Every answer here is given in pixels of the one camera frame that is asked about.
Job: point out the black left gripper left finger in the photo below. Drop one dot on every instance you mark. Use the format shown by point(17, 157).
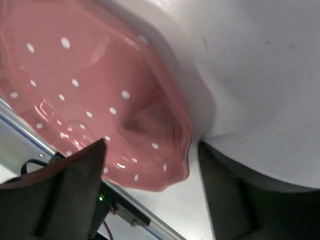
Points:
point(56, 202)

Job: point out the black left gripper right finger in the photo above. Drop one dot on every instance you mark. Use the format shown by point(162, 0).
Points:
point(247, 205)

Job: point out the pink speckled plate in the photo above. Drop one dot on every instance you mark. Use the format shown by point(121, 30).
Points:
point(76, 73)

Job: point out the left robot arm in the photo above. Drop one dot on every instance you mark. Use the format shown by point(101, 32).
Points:
point(64, 200)

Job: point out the aluminium table edge rail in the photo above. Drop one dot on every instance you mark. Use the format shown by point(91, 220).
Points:
point(33, 154)

